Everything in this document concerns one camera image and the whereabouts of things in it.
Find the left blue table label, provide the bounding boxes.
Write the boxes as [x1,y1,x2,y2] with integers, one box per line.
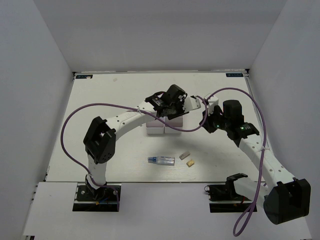
[75,74,93,79]

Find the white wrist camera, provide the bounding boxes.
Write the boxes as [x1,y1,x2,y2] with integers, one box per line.
[183,95,201,113]
[204,93,219,107]

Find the white compartment organizer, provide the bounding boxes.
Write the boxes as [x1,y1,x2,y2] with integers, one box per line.
[145,120,165,135]
[164,116,184,135]

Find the blue clear spray bottle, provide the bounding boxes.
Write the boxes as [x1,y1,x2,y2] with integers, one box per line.
[147,156,175,166]

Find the right white compartment organizer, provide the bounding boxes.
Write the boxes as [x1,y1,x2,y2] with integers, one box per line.
[164,116,184,135]

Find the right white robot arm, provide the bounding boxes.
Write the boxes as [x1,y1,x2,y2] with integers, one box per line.
[203,98,311,225]

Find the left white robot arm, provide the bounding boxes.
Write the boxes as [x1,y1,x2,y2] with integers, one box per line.
[83,84,197,200]

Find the blue table label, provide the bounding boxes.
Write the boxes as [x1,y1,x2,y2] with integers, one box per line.
[75,74,93,79]
[226,72,244,78]

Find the left white compartment organizer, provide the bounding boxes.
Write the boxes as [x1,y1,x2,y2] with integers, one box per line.
[145,120,165,135]

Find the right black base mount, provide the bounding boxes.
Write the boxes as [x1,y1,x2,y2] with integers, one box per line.
[203,173,252,213]

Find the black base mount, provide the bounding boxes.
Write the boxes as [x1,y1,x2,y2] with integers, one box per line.
[203,173,252,213]
[72,184,122,213]

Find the right blue table label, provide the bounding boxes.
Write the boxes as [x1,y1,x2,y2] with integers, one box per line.
[226,72,244,78]

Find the grey eraser block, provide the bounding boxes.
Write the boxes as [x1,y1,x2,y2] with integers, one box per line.
[179,151,190,160]

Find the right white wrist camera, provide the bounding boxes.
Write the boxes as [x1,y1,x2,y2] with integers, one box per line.
[204,93,219,107]

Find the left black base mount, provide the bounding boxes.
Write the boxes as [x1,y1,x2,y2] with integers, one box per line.
[72,184,122,213]

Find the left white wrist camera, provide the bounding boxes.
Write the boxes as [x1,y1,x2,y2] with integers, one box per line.
[183,95,201,113]

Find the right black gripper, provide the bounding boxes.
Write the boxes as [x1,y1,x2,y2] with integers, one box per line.
[199,105,231,134]

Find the tan eraser block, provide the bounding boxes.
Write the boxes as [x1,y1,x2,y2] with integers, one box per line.
[186,159,195,168]

